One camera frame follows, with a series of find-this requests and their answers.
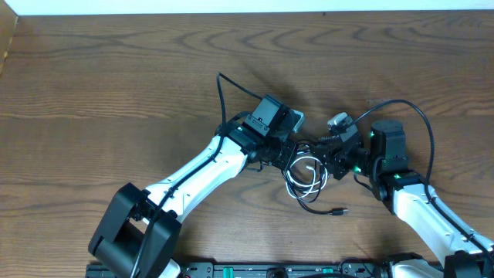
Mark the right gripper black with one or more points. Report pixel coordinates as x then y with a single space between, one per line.
324 155

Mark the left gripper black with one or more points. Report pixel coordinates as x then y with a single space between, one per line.
288 153

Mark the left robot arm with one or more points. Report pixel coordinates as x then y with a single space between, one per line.
140 228

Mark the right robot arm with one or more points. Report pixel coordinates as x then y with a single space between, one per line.
460 250

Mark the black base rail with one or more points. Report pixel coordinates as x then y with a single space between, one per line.
349 267

